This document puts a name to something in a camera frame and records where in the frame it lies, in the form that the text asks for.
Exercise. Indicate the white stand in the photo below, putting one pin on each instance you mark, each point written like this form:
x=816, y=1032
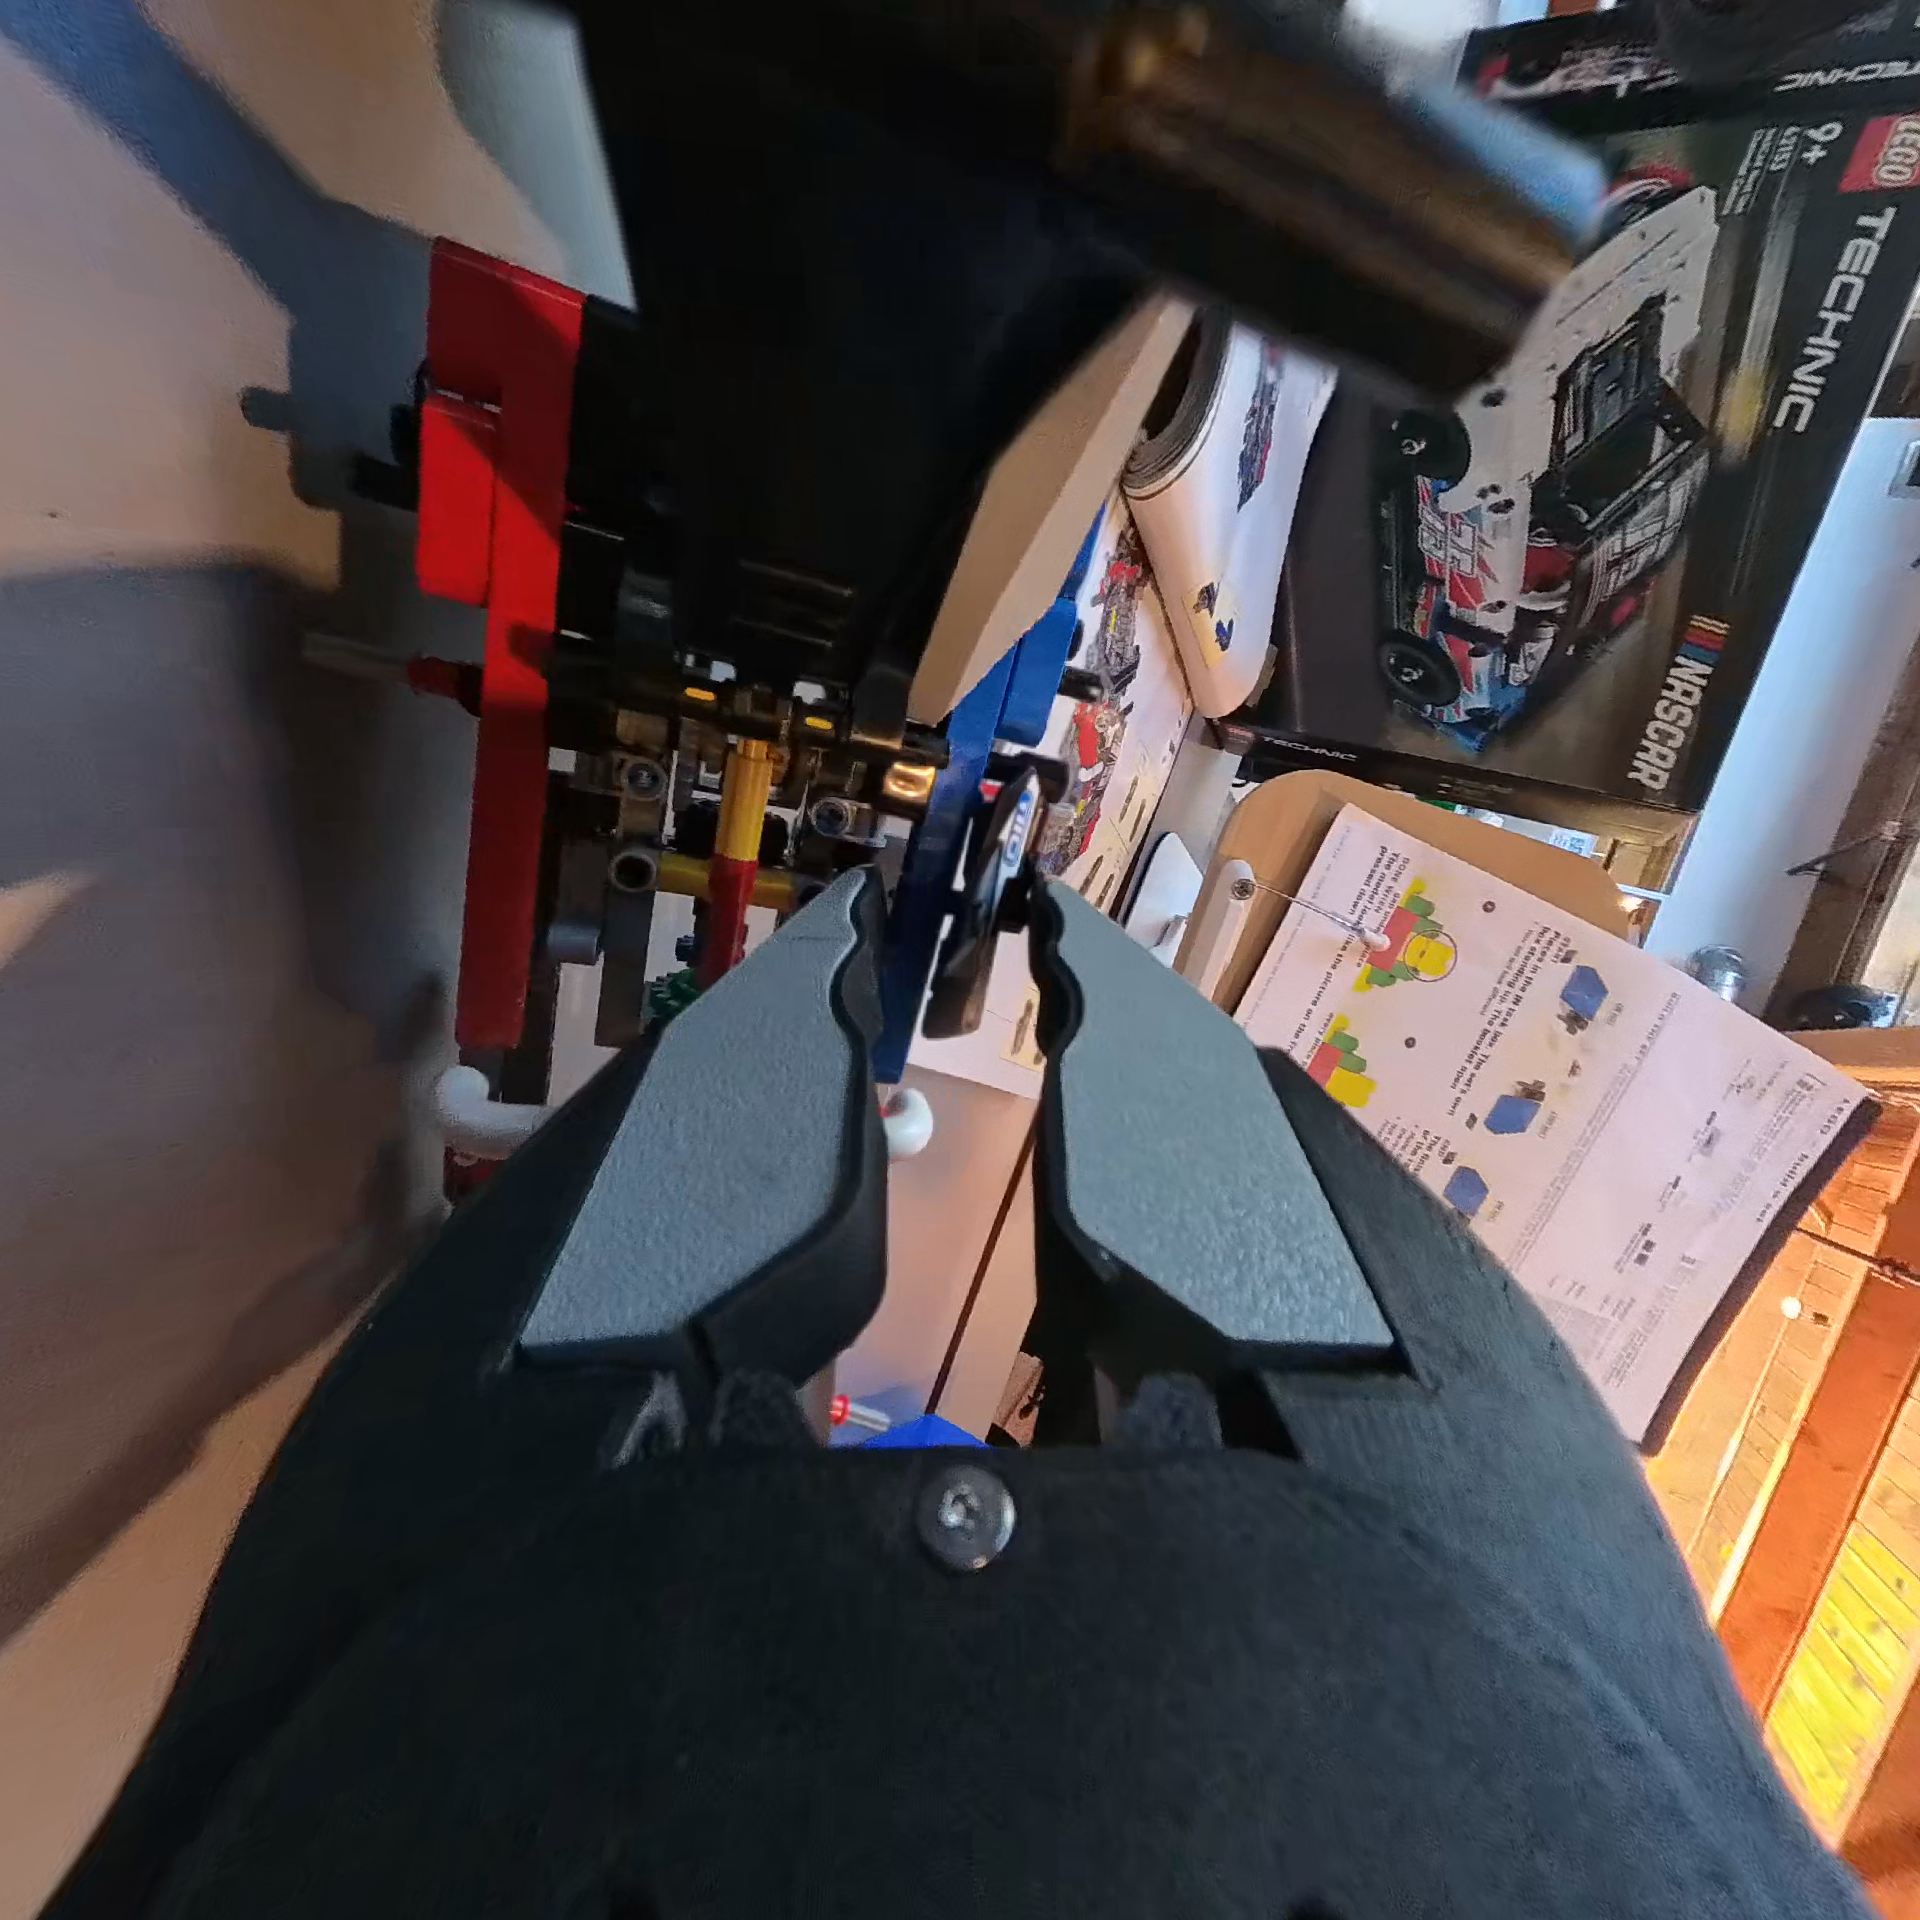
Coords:
x=1171, y=884

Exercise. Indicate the toy brick car model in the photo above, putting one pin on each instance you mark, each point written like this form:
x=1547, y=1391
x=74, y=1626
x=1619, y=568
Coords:
x=509, y=600

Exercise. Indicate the wooden document board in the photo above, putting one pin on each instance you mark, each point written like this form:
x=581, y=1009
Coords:
x=1289, y=819

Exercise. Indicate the wooden slatted panel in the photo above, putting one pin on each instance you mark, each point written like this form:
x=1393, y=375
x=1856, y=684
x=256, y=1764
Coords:
x=1844, y=1424

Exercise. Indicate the open instruction booklet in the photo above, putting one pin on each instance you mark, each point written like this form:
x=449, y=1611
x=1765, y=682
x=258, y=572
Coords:
x=1244, y=495

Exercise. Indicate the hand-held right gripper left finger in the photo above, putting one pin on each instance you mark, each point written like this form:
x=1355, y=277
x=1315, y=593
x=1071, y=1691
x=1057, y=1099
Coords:
x=721, y=1171

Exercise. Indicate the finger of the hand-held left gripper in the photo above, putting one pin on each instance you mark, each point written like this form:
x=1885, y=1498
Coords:
x=540, y=119
x=1049, y=511

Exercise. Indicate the person's left hand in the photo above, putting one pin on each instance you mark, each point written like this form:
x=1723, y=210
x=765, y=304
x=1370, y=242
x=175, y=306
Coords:
x=1289, y=194

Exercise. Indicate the printed instruction sheet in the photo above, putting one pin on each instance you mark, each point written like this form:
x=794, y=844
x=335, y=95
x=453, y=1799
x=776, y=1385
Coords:
x=1620, y=1140

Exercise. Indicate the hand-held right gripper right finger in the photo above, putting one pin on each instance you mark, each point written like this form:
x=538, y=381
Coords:
x=1201, y=1184

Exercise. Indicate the blue plastic bin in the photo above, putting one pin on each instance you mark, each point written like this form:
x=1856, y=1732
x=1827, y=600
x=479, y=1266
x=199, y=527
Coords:
x=915, y=1433

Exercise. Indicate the black stickered brick piece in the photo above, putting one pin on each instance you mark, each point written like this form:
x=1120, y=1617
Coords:
x=984, y=901

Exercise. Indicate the black toy box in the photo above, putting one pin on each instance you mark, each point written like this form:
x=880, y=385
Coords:
x=1723, y=76

